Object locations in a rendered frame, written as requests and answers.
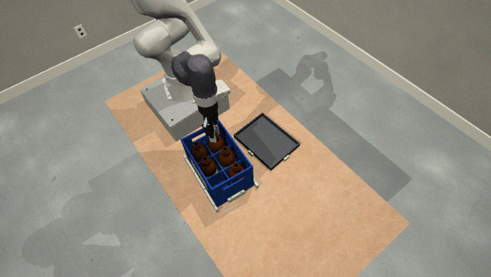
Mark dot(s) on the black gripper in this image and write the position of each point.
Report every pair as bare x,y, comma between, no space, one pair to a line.
210,125

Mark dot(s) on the blue plastic crate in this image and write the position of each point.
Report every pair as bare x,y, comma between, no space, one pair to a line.
220,185

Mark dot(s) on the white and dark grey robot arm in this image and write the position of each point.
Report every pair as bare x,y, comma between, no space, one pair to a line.
190,74

